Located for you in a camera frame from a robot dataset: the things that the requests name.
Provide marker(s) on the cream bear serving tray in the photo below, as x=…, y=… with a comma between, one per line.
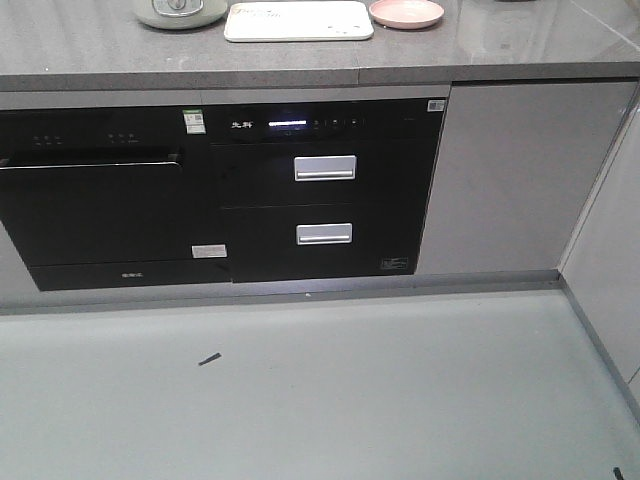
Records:
x=298, y=21

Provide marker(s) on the pink round plate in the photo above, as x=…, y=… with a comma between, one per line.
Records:
x=406, y=14

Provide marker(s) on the black disinfection cabinet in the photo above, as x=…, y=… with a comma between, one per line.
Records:
x=253, y=147

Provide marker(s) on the black tape strip top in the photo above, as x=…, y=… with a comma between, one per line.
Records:
x=210, y=359

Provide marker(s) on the green energy label sticker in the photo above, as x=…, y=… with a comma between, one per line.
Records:
x=194, y=121

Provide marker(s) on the grey cabinet door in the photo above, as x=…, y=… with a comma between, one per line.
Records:
x=515, y=166

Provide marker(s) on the black built-in dishwasher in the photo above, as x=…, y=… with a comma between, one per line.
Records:
x=111, y=197

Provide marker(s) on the green electric cooking pot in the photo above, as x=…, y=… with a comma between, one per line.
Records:
x=179, y=14

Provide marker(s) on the white side cabinet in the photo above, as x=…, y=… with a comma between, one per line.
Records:
x=602, y=265

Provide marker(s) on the lower silver drawer handle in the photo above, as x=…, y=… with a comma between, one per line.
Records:
x=324, y=234

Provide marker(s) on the silver drawer handle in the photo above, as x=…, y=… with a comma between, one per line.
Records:
x=324, y=234
x=325, y=168

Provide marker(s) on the upper silver drawer handle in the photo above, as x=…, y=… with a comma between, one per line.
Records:
x=325, y=168

